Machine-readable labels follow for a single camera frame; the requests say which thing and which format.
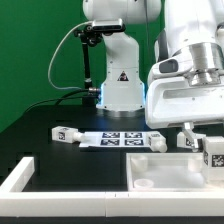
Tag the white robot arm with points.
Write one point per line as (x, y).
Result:
(192, 31)

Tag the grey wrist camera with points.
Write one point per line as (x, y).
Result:
(108, 26)

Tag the white square table top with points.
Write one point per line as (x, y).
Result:
(170, 173)

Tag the black camera stand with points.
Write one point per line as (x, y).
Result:
(89, 38)

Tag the tag marker sheet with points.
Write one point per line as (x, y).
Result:
(118, 139)

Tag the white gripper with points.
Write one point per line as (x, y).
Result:
(172, 102)

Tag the white U-shaped fence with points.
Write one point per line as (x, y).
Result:
(16, 202)

